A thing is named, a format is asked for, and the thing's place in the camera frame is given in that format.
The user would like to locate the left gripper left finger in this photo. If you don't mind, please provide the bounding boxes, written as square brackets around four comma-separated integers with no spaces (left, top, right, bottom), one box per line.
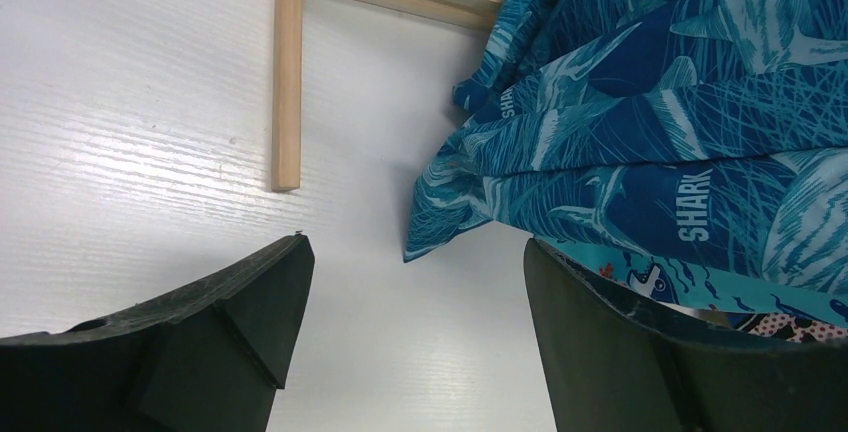
[1,234,315,431]

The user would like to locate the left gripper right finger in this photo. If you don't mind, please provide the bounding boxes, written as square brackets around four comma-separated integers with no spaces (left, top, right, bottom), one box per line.
[523,239,847,431]

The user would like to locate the comic print shorts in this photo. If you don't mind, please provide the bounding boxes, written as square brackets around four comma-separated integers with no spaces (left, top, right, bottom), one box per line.
[732,313,847,343]

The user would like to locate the light blue shark shorts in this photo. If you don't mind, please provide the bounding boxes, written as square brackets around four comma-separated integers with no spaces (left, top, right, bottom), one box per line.
[546,239,847,327]

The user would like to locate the teal shark print shorts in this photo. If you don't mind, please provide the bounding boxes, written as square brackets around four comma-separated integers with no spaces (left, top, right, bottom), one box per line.
[403,0,847,295]

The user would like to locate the wooden clothes rack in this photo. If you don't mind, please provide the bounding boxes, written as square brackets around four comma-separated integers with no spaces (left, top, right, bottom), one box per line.
[270,0,508,193]

